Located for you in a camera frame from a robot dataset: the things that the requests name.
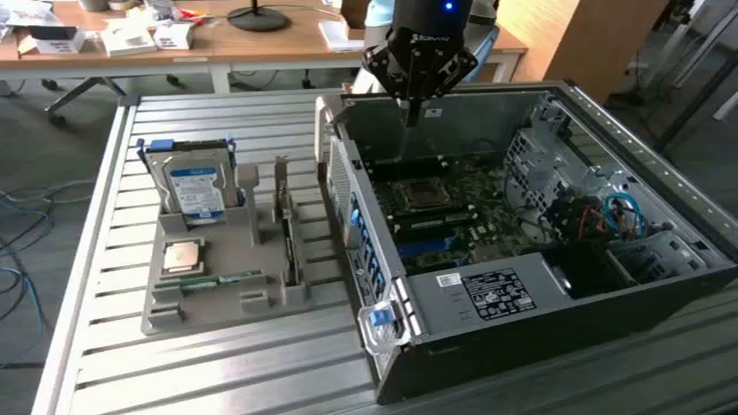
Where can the green RAM stick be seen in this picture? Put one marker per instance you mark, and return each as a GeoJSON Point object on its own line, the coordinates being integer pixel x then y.
{"type": "Point", "coordinates": [202, 282]}
{"type": "Point", "coordinates": [433, 223]}

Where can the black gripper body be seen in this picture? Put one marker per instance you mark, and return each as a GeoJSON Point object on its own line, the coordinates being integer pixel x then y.
{"type": "Point", "coordinates": [430, 21]}

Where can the blue expansion slot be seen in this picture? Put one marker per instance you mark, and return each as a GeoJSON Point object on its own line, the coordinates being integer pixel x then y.
{"type": "Point", "coordinates": [423, 247]}

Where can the wooden desk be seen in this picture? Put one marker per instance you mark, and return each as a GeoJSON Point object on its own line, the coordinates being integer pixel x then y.
{"type": "Point", "coordinates": [259, 43]}

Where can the low-profile graphics card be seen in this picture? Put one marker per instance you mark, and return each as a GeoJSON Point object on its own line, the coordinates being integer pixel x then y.
{"type": "Point", "coordinates": [291, 242]}

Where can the hard disk in blue caddy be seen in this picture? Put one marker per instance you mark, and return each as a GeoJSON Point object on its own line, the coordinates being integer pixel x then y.
{"type": "Point", "coordinates": [196, 186]}

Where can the blue case latch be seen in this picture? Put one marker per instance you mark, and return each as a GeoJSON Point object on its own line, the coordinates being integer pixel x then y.
{"type": "Point", "coordinates": [381, 317]}

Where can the grey power supply unit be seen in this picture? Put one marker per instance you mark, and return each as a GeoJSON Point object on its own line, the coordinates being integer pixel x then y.
{"type": "Point", "coordinates": [443, 302]}

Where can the black open PC case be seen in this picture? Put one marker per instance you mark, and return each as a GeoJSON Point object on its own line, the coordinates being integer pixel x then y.
{"type": "Point", "coordinates": [519, 354]}

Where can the green motherboard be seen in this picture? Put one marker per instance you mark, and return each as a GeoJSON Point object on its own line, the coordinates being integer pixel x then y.
{"type": "Point", "coordinates": [490, 225]}

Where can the black and white carton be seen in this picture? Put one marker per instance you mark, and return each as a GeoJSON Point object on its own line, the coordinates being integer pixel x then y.
{"type": "Point", "coordinates": [58, 41]}

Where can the white booklet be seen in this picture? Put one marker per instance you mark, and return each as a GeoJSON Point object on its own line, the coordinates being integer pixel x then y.
{"type": "Point", "coordinates": [340, 36]}

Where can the tape roll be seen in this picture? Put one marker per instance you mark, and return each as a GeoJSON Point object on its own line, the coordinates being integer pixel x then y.
{"type": "Point", "coordinates": [120, 4]}

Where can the grey parts rack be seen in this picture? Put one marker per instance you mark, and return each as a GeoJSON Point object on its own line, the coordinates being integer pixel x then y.
{"type": "Point", "coordinates": [231, 255]}

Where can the black lamp base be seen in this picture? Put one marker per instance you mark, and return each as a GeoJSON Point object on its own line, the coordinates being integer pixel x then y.
{"type": "Point", "coordinates": [256, 19]}

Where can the red and yellow item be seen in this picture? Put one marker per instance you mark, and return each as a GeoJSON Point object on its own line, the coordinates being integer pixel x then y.
{"type": "Point", "coordinates": [192, 18]}

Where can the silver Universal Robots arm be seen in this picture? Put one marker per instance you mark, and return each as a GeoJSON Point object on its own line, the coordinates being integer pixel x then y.
{"type": "Point", "coordinates": [487, 45]}

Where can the silver disk bay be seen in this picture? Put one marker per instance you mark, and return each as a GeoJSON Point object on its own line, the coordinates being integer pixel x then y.
{"type": "Point", "coordinates": [663, 255]}

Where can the grey cup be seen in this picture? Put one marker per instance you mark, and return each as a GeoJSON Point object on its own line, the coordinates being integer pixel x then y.
{"type": "Point", "coordinates": [94, 4]}

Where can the small white labelled box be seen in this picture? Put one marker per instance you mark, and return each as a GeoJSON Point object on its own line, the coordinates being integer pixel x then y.
{"type": "Point", "coordinates": [172, 36]}

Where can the CPU socket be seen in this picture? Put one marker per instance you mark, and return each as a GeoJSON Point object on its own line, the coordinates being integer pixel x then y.
{"type": "Point", "coordinates": [421, 192]}

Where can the wooden cabinet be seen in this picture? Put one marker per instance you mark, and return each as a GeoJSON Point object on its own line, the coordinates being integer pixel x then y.
{"type": "Point", "coordinates": [605, 52]}

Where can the CPU chip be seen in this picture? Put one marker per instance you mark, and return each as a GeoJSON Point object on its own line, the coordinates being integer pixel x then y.
{"type": "Point", "coordinates": [183, 257]}

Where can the white box with round insert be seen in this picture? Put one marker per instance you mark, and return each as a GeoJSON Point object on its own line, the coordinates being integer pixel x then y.
{"type": "Point", "coordinates": [130, 41]}

